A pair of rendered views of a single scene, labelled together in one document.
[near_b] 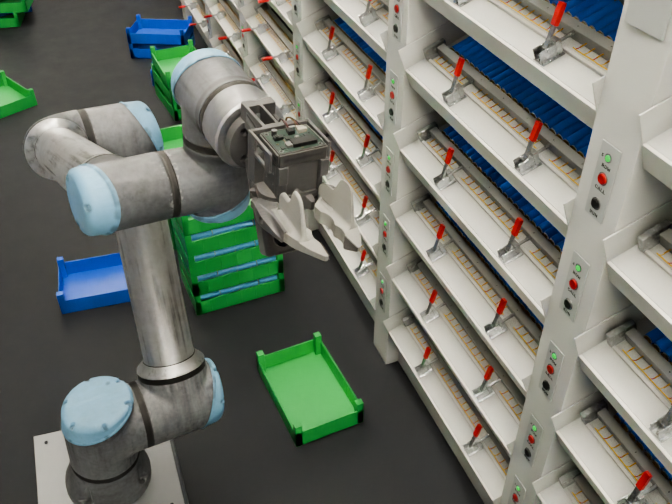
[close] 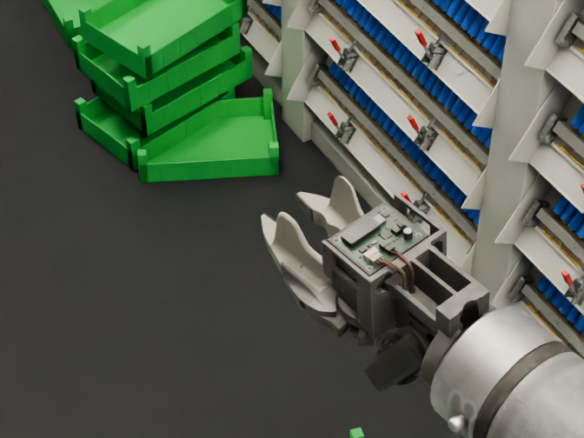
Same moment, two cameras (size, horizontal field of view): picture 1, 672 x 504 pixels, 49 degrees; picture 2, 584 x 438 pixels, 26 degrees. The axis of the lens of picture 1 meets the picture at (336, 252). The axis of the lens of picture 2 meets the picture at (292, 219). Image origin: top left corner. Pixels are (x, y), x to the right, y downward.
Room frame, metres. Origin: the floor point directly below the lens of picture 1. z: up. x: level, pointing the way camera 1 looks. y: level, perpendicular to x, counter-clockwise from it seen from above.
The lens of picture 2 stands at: (1.26, -0.11, 1.88)
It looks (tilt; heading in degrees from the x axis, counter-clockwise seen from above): 45 degrees down; 171
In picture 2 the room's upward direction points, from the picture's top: straight up
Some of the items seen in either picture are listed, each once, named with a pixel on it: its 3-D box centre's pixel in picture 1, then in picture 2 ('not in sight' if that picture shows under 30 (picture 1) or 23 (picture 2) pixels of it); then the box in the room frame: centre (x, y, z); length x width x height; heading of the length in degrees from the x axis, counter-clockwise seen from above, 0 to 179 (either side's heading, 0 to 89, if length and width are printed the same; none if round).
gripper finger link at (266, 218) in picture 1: (278, 211); not in sight; (0.63, 0.06, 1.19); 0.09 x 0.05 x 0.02; 22
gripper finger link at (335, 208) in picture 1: (343, 207); (291, 239); (0.61, -0.01, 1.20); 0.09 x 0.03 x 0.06; 36
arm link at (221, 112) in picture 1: (248, 127); (492, 376); (0.77, 0.10, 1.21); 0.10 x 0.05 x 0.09; 119
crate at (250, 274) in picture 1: (229, 256); not in sight; (1.85, 0.35, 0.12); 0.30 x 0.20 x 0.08; 114
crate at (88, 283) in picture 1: (106, 276); not in sight; (1.85, 0.76, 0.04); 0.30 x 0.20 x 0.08; 106
